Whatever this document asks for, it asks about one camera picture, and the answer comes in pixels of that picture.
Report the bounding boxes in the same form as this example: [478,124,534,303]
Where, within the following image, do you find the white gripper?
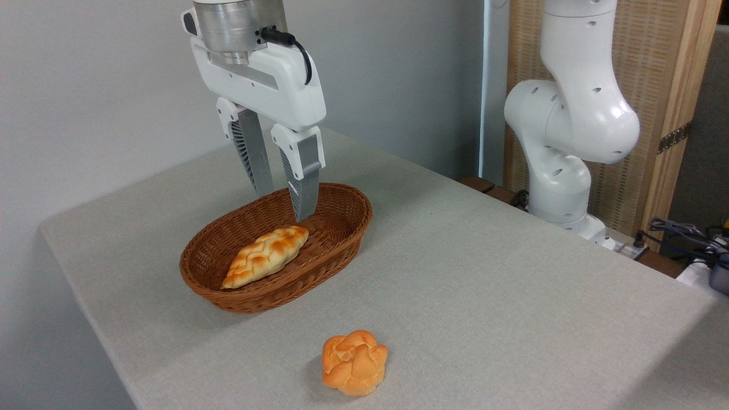
[191,37,327,223]

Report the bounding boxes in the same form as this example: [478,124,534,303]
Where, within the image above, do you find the round knotted bread roll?
[322,330,388,397]

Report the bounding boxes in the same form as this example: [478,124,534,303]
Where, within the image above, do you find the brown wicker oval basket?
[179,182,373,314]

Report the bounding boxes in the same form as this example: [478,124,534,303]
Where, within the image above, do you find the long braided bread loaf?
[222,225,310,289]

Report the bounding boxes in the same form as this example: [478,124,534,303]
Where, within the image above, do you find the brown wooden base boards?
[458,175,529,210]

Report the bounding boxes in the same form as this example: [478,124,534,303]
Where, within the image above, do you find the metal screen hinge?
[657,121,693,155]

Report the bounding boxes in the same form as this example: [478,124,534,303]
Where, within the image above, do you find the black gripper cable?
[260,26,313,86]

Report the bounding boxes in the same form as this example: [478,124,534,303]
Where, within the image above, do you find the white vertical post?
[480,0,511,184]

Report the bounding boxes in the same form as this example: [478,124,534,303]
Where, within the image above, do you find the bundle of dark cables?
[633,216,729,269]

